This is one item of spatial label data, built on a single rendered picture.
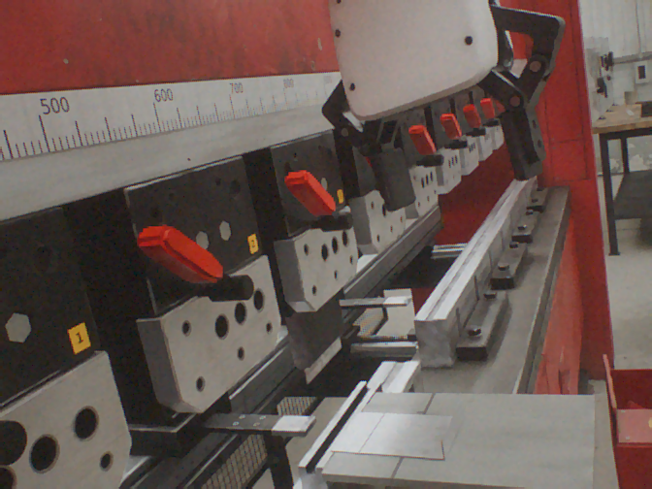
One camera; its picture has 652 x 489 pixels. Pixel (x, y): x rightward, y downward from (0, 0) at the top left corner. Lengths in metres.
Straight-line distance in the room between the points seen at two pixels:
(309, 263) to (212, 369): 0.18
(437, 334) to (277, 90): 0.66
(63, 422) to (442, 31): 0.30
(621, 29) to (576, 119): 5.22
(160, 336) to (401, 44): 0.24
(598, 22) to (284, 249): 7.46
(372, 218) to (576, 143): 2.05
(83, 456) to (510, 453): 0.44
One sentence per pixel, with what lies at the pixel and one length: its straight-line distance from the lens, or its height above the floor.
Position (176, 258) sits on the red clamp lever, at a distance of 0.39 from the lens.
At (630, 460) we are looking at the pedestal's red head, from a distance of 1.15.
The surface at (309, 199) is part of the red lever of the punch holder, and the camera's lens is 0.57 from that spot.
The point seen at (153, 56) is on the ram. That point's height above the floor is 1.42.
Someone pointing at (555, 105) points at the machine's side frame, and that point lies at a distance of 2.78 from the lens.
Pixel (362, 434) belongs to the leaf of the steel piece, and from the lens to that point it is 0.76.
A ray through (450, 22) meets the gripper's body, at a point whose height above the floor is 1.40.
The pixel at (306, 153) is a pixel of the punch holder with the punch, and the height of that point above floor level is 1.32.
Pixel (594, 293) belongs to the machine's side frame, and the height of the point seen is 0.40.
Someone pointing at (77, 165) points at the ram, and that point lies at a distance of 0.40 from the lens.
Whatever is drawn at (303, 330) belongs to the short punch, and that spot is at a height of 1.14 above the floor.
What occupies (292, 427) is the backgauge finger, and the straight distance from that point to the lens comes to 0.80.
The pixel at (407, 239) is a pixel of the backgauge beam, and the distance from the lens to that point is 1.86.
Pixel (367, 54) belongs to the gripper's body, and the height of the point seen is 1.39.
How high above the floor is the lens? 1.37
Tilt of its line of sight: 12 degrees down
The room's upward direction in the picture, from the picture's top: 11 degrees counter-clockwise
